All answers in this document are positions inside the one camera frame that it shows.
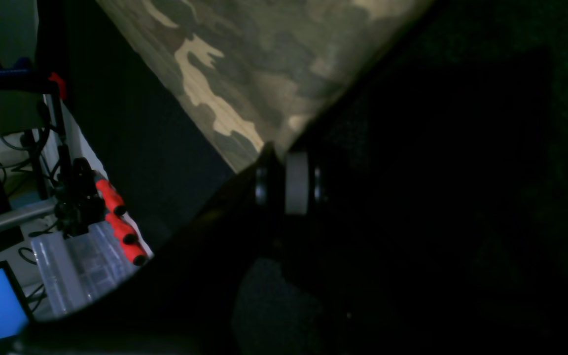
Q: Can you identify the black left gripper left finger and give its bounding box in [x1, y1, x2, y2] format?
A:
[28, 143, 278, 355]

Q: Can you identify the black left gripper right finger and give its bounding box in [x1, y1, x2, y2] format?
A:
[304, 0, 568, 355]

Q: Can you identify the camouflage t-shirt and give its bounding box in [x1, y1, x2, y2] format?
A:
[98, 0, 433, 172]

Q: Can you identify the black table cloth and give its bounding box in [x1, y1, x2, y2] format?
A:
[65, 0, 568, 355]

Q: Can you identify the clear plastic storage box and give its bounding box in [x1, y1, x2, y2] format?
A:
[30, 221, 139, 319]

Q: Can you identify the front right blue clamp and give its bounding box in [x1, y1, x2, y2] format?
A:
[0, 58, 148, 267]

